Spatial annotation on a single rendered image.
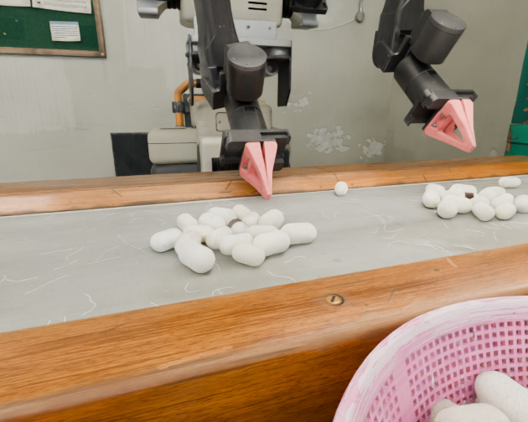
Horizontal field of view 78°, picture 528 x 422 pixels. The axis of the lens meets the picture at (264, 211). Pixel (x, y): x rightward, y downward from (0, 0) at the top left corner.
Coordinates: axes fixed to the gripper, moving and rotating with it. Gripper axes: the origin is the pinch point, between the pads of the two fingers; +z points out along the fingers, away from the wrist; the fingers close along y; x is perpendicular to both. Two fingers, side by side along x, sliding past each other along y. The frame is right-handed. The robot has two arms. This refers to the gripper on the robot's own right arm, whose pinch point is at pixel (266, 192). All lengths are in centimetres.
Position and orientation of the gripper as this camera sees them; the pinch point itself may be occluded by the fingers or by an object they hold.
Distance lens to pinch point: 45.3
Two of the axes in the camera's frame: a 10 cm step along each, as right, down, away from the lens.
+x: -2.0, 5.5, 8.1
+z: 2.3, 8.3, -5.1
